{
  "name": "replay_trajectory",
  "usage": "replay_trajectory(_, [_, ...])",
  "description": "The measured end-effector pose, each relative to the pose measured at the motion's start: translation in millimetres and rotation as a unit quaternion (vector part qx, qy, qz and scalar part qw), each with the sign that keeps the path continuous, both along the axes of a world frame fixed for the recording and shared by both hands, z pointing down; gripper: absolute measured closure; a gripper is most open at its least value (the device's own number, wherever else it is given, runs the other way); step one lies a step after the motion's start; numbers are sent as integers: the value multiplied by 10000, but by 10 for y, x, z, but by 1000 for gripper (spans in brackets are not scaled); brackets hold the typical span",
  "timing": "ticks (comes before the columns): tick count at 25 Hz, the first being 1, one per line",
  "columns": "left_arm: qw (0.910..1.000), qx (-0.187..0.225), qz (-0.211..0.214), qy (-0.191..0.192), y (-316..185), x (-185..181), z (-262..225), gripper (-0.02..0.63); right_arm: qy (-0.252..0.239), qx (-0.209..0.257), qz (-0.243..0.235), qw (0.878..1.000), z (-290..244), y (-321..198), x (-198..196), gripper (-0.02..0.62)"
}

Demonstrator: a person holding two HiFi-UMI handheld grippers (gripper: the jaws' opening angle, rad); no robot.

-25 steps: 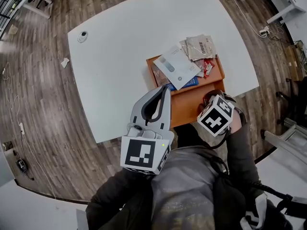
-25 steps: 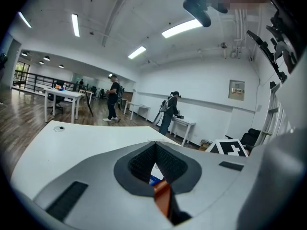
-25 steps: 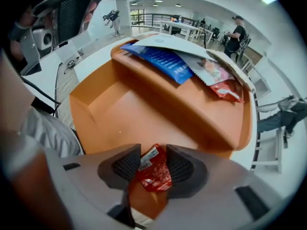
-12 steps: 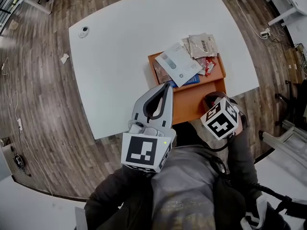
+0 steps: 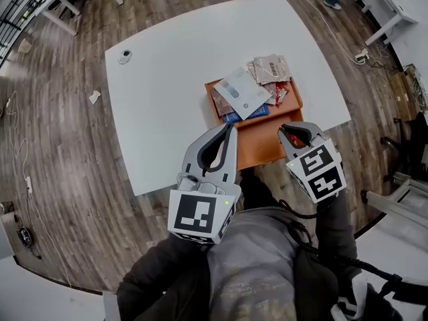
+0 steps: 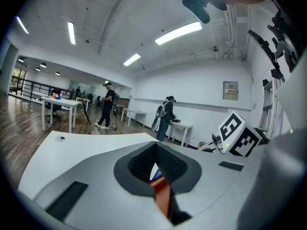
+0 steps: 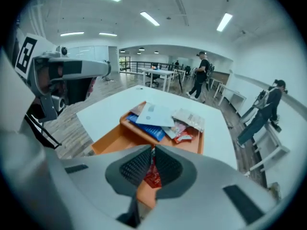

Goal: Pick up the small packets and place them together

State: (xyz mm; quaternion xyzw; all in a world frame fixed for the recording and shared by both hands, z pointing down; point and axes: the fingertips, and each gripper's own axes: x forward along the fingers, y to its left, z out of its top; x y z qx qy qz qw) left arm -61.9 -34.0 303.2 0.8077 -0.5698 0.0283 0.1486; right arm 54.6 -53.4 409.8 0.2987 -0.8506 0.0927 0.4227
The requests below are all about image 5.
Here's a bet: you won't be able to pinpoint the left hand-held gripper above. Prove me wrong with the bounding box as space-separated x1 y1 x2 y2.
167 122 242 246

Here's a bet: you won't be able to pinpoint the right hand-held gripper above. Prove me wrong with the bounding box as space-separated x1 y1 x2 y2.
278 122 348 205

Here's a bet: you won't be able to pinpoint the small red packet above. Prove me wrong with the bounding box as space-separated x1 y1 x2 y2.
287 132 307 148
272 81 289 106

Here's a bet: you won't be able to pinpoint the orange storage box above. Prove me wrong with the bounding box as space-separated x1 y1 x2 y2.
204 77 304 128

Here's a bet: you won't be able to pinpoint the orange drawer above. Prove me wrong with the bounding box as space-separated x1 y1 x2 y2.
235 108 304 170

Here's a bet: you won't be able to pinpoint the blue packet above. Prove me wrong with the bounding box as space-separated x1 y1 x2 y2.
222 104 271 124

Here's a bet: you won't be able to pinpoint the brown snack packet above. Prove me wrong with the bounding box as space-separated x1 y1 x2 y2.
209 88 233 117

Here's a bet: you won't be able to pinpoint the white pouch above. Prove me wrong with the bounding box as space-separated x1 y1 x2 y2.
213 66 274 120

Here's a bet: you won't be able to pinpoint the white labelled snack packet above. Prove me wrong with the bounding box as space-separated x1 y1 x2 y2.
253 54 293 86

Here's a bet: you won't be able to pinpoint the person's left forearm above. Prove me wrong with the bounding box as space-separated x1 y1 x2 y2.
116 232 215 321

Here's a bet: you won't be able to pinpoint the person's right forearm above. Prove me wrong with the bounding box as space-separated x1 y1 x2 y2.
316 185 360 274

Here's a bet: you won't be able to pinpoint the person's legs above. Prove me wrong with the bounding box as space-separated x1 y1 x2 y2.
239 171 285 213

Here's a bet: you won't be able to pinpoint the person's torso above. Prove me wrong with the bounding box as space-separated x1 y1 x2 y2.
205 207 302 321

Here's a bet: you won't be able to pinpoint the white metal rack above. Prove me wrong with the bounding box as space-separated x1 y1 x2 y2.
366 171 428 220

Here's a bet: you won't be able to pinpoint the cardboard box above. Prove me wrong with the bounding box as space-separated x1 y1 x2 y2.
389 64 428 123

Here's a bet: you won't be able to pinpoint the white curved desk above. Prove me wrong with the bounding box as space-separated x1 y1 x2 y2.
354 212 428 280
0 255 104 321

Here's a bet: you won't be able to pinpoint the black harness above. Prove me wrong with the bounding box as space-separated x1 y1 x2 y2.
277 199 428 321

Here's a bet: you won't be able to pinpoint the black round device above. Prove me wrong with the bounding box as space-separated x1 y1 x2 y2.
17 226 33 247

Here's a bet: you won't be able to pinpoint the black railing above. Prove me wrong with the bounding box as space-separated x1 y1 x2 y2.
0 0 44 66

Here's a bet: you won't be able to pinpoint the silver gripper camera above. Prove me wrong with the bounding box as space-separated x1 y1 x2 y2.
177 173 201 190

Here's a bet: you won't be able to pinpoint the long white cable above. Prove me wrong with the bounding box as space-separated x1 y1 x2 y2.
28 191 73 289
280 0 358 62

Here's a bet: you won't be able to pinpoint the white harness strap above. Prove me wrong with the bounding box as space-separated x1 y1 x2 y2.
330 274 368 321

